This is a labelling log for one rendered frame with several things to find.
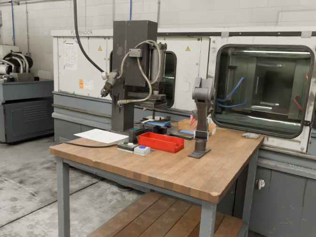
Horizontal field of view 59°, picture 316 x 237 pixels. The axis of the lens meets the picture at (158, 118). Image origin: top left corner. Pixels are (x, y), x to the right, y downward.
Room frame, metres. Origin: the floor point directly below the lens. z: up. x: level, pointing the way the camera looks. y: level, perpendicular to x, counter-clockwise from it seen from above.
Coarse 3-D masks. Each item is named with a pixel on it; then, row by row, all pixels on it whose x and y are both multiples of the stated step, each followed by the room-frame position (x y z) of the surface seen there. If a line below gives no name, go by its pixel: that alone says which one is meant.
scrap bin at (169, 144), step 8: (144, 136) 1.67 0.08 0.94; (152, 136) 1.70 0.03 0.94; (160, 136) 1.67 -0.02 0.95; (168, 136) 1.64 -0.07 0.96; (144, 144) 1.59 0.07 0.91; (152, 144) 1.56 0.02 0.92; (160, 144) 1.54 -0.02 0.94; (168, 144) 1.51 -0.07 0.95; (176, 144) 1.62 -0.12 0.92; (176, 152) 1.51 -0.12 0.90
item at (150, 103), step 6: (156, 90) 1.83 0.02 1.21; (138, 96) 1.88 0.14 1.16; (144, 96) 1.85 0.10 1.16; (150, 96) 1.83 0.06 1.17; (156, 96) 1.81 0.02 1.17; (162, 96) 1.82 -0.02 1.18; (144, 102) 1.78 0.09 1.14; (150, 102) 1.78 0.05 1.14; (156, 102) 1.79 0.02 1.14; (162, 102) 1.84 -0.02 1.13; (144, 108) 1.80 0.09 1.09
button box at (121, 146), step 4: (56, 144) 1.61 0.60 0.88; (72, 144) 1.56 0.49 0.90; (76, 144) 1.55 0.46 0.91; (80, 144) 1.54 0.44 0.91; (112, 144) 1.56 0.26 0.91; (116, 144) 1.56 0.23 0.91; (120, 144) 1.52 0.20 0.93; (124, 144) 1.52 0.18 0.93; (136, 144) 1.53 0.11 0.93; (120, 148) 1.51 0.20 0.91; (124, 148) 1.50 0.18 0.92; (128, 148) 1.48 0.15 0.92; (132, 148) 1.47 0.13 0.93; (132, 152) 1.47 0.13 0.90
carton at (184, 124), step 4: (184, 120) 2.11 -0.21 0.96; (188, 120) 2.11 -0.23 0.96; (180, 124) 2.01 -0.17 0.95; (184, 124) 2.00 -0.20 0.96; (188, 124) 1.98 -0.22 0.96; (192, 124) 1.97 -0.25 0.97; (212, 124) 2.01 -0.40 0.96; (180, 128) 2.01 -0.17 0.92; (184, 128) 1.99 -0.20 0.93; (188, 128) 1.98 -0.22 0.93; (192, 128) 1.96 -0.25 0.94; (212, 128) 2.01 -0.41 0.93; (212, 132) 1.95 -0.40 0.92
